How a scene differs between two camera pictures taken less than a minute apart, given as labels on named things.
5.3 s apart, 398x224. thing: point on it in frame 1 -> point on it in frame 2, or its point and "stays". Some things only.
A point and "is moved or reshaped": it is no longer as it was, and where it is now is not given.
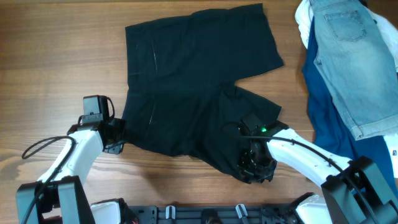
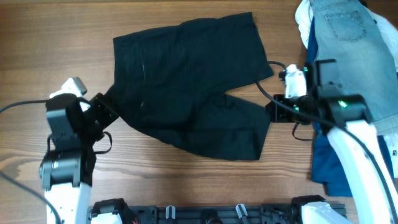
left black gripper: x=120 y=125 -> x=99 y=101
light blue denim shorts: x=354 y=53 stays
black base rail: x=212 y=214 stays
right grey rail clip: x=238 y=211 stays
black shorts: x=179 y=98 is moved or reshaped
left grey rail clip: x=170 y=212 stays
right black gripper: x=256 y=177 -> x=278 y=115
